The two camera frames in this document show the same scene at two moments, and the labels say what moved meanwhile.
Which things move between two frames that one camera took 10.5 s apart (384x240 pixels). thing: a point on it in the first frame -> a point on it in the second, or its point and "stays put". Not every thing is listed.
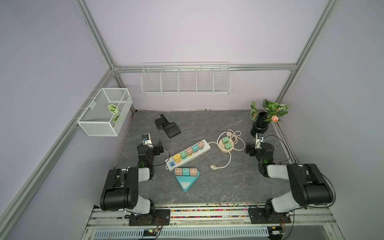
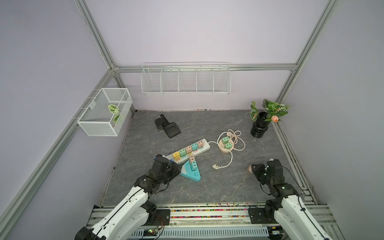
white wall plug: x=213 y=166 stays put
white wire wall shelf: x=186 y=78 stays put
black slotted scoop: x=171 y=129 stays put
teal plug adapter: x=186 y=172 -> x=193 y=165
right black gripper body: x=253 y=152 -> x=261 y=173
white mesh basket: x=106 y=112 stays put
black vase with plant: x=271 y=111 stays put
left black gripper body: x=155 y=152 -> x=171 y=172
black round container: x=159 y=123 stays put
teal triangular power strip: x=186 y=177 -> x=190 y=169
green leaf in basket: x=113 y=108 stays put
